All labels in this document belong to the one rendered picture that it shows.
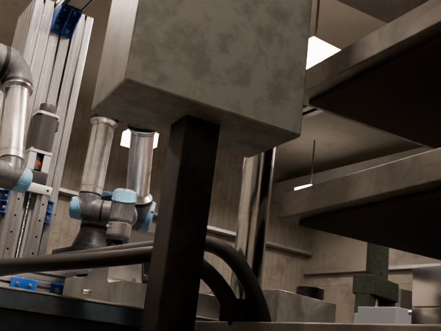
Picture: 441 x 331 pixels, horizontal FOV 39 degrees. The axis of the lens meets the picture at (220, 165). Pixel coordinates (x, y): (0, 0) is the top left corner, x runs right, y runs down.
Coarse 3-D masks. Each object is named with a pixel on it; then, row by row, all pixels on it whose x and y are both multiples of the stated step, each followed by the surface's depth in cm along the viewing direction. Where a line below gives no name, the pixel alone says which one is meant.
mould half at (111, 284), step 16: (96, 272) 154; (112, 272) 147; (128, 272) 149; (64, 288) 177; (80, 288) 163; (96, 288) 151; (112, 288) 141; (128, 288) 135; (144, 288) 137; (128, 304) 134; (208, 304) 144
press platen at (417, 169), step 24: (384, 168) 97; (408, 168) 92; (432, 168) 88; (288, 192) 119; (312, 192) 112; (336, 192) 106; (360, 192) 100; (384, 192) 95; (408, 192) 93; (288, 216) 117; (312, 216) 115
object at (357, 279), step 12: (372, 252) 867; (384, 252) 864; (372, 264) 861; (384, 264) 860; (360, 276) 840; (372, 276) 829; (384, 276) 855; (360, 288) 835; (372, 288) 824; (384, 288) 847; (396, 288) 877; (360, 300) 830; (372, 300) 827; (384, 300) 868; (396, 300) 873
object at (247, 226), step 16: (256, 160) 123; (272, 160) 124; (256, 176) 122; (272, 176) 125; (256, 192) 121; (240, 208) 122; (256, 208) 120; (240, 224) 120; (256, 224) 119; (240, 240) 119; (256, 240) 118; (256, 256) 117; (256, 272) 117; (240, 288) 116; (240, 304) 113; (224, 320) 114
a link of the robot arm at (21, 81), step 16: (16, 64) 192; (0, 80) 193; (16, 80) 190; (32, 80) 195; (16, 96) 188; (16, 112) 185; (16, 128) 183; (0, 144) 180; (16, 144) 180; (0, 160) 175; (16, 160) 177; (0, 176) 172; (16, 176) 175; (32, 176) 179
